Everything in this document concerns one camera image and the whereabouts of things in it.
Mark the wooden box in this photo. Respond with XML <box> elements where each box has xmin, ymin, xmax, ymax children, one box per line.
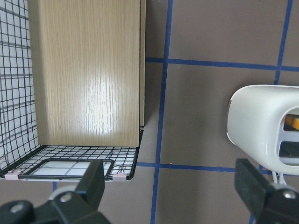
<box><xmin>28</xmin><ymin>0</ymin><xmax>145</xmax><ymax>147</ymax></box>

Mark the white toaster power cable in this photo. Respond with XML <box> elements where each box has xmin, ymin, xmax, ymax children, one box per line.
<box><xmin>271</xmin><ymin>171</ymin><xmax>286</xmax><ymax>186</ymax></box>

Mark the toast bread slice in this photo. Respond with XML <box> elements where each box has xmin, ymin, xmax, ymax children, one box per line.
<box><xmin>285</xmin><ymin>117</ymin><xmax>299</xmax><ymax>130</ymax></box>

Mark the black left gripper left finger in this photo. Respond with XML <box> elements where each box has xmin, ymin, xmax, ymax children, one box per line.
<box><xmin>0</xmin><ymin>160</ymin><xmax>110</xmax><ymax>224</ymax></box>

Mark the wire basket with checked cloth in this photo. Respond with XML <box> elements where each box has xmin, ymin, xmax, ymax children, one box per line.
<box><xmin>0</xmin><ymin>0</ymin><xmax>146</xmax><ymax>181</ymax></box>

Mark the white toaster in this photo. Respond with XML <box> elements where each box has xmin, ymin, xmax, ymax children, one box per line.
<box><xmin>226</xmin><ymin>84</ymin><xmax>299</xmax><ymax>175</ymax></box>

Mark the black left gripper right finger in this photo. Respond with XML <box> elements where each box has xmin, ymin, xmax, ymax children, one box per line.
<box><xmin>235</xmin><ymin>159</ymin><xmax>299</xmax><ymax>224</ymax></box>

